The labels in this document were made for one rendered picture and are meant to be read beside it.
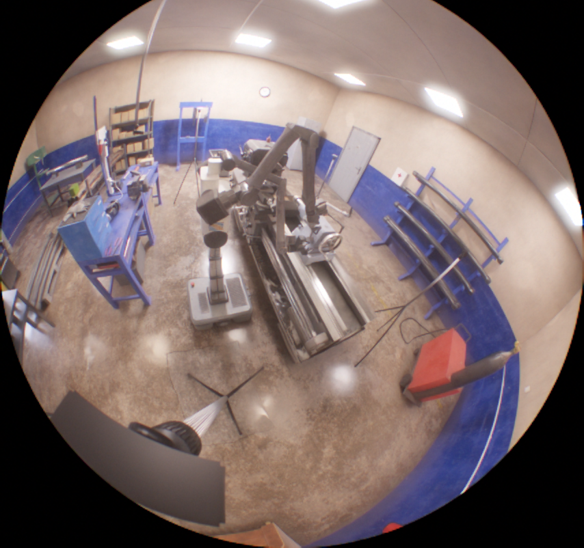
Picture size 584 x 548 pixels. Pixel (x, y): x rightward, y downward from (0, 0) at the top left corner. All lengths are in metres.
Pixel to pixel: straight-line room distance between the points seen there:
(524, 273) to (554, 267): 0.77
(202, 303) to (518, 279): 4.86
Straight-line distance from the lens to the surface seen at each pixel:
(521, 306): 4.33
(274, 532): 2.36
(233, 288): 1.96
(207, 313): 1.83
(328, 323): 1.34
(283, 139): 0.77
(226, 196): 0.80
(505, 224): 4.01
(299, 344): 1.68
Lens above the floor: 1.93
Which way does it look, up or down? 44 degrees down
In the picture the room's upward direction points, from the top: 23 degrees clockwise
